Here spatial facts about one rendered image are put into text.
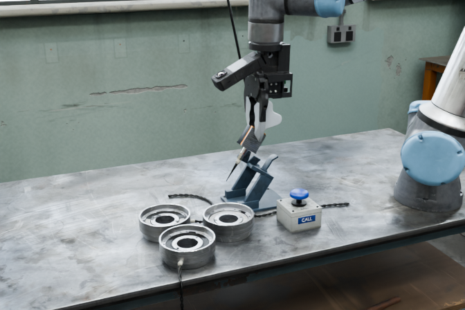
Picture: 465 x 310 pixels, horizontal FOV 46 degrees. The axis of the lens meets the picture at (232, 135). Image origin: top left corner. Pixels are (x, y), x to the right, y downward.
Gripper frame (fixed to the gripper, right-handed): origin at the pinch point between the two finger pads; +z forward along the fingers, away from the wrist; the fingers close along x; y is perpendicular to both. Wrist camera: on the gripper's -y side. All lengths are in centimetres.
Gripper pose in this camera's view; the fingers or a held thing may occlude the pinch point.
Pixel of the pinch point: (253, 133)
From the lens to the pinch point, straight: 121.0
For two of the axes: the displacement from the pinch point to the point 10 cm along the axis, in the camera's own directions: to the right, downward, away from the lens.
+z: -0.2, 9.5, 3.0
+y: 9.3, -1.0, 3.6
